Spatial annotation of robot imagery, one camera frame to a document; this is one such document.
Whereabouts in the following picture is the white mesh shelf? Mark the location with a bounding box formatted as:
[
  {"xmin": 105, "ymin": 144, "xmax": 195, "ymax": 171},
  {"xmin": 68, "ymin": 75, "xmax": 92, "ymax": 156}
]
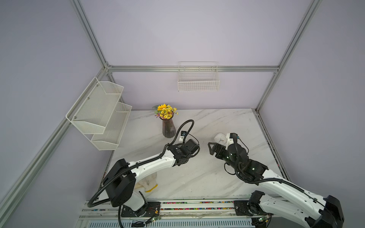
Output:
[
  {"xmin": 66, "ymin": 78, "xmax": 124, "ymax": 135},
  {"xmin": 91, "ymin": 102, "xmax": 132, "ymax": 151}
]

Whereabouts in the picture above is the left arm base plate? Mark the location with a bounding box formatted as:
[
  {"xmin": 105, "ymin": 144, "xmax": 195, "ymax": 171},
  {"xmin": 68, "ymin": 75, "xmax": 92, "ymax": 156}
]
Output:
[{"xmin": 121, "ymin": 201, "xmax": 161, "ymax": 218}]

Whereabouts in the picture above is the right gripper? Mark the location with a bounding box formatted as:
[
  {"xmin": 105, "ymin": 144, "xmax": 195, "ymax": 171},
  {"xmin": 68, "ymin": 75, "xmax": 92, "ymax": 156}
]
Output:
[{"xmin": 209, "ymin": 142, "xmax": 241, "ymax": 172}]

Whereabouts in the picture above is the yellow flower bouquet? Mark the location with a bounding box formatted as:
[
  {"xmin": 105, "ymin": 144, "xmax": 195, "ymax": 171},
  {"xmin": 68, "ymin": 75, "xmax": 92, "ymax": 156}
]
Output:
[{"xmin": 153, "ymin": 104, "xmax": 178, "ymax": 120}]

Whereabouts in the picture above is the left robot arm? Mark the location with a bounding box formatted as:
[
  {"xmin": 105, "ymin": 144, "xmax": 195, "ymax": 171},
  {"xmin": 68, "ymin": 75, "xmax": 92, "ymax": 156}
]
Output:
[{"xmin": 103, "ymin": 139, "xmax": 200, "ymax": 212}]

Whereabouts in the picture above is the white wire wall basket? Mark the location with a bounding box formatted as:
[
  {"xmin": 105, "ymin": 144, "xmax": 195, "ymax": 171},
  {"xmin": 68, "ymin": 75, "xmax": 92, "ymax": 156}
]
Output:
[{"xmin": 177, "ymin": 61, "xmax": 220, "ymax": 92}]

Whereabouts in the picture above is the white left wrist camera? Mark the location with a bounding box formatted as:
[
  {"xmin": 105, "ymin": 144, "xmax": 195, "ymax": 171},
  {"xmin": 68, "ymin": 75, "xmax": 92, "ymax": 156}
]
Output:
[{"xmin": 179, "ymin": 131, "xmax": 188, "ymax": 143}]

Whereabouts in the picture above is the lower white mesh shelf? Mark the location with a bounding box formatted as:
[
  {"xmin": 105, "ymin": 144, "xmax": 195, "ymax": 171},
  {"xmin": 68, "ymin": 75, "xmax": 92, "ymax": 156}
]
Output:
[{"xmin": 91, "ymin": 102, "xmax": 132, "ymax": 151}]

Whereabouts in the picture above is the white yellow cloth glove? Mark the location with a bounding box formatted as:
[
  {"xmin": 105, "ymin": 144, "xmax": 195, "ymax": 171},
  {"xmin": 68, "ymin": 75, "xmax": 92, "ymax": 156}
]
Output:
[{"xmin": 135, "ymin": 173, "xmax": 158, "ymax": 192}]

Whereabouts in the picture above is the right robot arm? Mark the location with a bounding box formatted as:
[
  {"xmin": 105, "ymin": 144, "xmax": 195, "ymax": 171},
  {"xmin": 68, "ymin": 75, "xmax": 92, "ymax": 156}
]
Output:
[{"xmin": 208, "ymin": 142, "xmax": 345, "ymax": 228}]

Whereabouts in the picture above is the dark glass vase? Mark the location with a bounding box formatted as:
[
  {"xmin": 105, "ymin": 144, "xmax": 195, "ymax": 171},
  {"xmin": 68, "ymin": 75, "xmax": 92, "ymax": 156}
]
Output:
[{"xmin": 160, "ymin": 115, "xmax": 176, "ymax": 138}]

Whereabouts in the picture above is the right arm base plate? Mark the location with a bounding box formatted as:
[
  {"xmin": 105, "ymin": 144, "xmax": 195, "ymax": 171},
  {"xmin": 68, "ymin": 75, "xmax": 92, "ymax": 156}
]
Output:
[{"xmin": 233, "ymin": 200, "xmax": 268, "ymax": 217}]

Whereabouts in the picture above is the black corrugated cable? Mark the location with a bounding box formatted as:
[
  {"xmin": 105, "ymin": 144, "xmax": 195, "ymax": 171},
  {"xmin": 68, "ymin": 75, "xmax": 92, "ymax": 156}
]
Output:
[{"xmin": 87, "ymin": 119, "xmax": 196, "ymax": 208}]

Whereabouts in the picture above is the upper white mesh shelf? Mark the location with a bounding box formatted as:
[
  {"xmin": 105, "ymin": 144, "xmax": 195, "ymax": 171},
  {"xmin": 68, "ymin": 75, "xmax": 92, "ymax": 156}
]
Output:
[{"xmin": 66, "ymin": 78, "xmax": 124, "ymax": 135}]

